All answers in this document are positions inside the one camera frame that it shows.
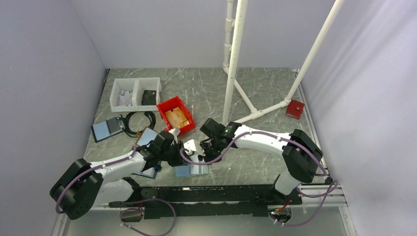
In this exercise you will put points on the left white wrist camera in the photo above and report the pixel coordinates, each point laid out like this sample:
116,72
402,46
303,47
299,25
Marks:
175,132

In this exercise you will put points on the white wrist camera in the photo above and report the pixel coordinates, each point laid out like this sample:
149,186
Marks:
175,132
192,147

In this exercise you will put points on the red plastic bin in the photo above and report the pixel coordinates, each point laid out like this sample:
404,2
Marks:
174,103

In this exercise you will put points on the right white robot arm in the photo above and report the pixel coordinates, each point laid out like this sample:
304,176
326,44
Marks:
299,152

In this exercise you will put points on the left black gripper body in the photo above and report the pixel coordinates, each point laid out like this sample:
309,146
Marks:
173,155

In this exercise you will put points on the black wallet in bin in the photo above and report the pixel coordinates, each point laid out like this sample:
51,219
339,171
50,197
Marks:
149,98

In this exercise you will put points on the white PVC pipe frame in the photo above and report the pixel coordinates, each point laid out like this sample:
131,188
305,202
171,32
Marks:
272,33

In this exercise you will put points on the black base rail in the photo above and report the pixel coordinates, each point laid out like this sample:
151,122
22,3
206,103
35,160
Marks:
255,200

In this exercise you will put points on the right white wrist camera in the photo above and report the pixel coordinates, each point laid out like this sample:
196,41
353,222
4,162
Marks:
192,147

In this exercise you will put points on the navy blue card holder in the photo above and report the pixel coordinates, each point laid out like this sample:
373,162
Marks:
151,172

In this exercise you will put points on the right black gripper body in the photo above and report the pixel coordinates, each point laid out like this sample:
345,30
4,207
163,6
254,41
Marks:
211,150

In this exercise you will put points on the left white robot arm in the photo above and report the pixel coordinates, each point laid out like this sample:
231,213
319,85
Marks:
87,184

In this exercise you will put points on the brown boxes in red bin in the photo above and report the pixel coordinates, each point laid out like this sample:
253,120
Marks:
176,118

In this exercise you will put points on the white two-compartment bin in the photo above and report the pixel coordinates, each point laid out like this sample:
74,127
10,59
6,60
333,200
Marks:
138,85

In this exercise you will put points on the red leather wallet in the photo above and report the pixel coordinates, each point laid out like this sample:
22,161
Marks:
295,109

